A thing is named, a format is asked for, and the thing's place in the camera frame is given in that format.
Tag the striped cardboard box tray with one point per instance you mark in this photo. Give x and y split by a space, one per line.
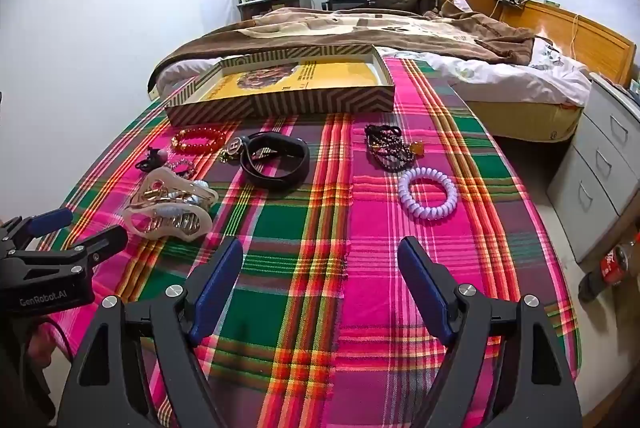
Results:
280 105

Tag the wooden headboard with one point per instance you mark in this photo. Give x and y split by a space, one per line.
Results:
590 37

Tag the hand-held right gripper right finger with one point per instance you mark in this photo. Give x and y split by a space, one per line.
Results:
425 288

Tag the grey drawer cabinet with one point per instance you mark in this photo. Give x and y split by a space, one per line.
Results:
590 178

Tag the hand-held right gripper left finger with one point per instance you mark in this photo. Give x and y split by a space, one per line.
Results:
220 278

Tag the pink green plaid tablecloth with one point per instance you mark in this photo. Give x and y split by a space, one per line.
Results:
300 308

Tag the cream hair claw clip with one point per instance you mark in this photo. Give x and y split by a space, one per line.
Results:
150 223

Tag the person's left hand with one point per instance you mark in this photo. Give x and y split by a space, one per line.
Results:
39 348

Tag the cola bottle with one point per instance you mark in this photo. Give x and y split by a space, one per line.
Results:
612 265

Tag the small black hair clip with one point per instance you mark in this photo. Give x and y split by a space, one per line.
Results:
150 157

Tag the white bed sheet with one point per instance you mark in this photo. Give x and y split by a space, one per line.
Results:
510 77

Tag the brown patterned blanket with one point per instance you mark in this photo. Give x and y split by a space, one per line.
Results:
350 27

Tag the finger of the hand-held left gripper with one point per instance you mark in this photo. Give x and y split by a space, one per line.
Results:
50 219
100 243

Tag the shelf with bottles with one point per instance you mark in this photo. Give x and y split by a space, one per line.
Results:
272 5

